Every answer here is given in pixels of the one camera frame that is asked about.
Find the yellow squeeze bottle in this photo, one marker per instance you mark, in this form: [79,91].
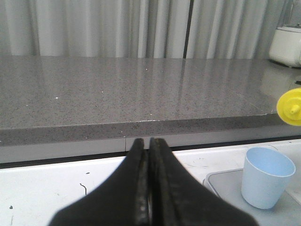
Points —
[289,107]

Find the silver electronic kitchen scale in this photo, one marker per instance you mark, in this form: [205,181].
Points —
[227,185]

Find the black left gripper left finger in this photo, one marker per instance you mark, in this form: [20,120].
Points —
[121,200]

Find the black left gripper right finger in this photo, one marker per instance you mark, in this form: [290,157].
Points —
[178,199]

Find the light blue plastic cup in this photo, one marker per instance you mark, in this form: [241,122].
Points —
[266,174]

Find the grey stone counter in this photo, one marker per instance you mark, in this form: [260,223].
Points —
[55,107]

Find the white kitchen appliance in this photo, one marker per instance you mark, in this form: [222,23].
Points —
[286,44]

